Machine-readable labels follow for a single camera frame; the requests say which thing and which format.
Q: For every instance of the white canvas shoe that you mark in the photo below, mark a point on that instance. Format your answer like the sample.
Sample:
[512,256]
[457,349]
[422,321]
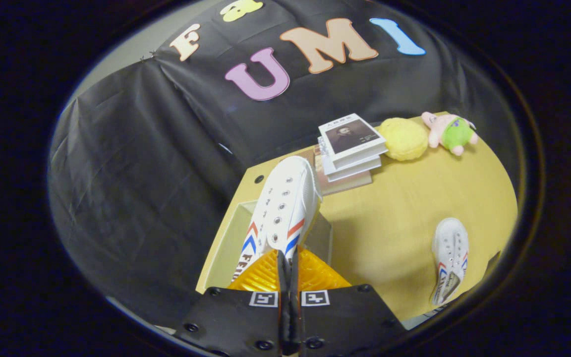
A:
[451,243]
[285,198]

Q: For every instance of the white book with portrait cover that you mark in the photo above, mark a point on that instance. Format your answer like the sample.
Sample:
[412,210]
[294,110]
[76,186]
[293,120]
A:
[352,139]

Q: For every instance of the black backdrop cloth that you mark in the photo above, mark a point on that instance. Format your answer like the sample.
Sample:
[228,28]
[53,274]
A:
[142,173]

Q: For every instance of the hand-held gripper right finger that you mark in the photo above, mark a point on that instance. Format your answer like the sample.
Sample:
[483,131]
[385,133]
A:
[345,317]

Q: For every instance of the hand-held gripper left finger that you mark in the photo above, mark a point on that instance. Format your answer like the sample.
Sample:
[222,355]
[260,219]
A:
[236,317]

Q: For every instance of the grey storage box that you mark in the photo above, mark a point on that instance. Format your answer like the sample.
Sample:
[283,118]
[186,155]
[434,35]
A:
[226,243]

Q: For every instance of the round yellow plush cushion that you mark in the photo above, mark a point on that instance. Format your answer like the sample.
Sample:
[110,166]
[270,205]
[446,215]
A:
[403,140]

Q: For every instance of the pink and green plush toy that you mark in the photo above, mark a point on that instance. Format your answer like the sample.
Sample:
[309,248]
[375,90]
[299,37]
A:
[451,133]

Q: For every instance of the brown book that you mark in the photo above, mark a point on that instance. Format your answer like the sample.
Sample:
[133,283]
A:
[345,185]

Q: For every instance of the plain white book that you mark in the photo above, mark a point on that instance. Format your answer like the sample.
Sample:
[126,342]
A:
[360,171]

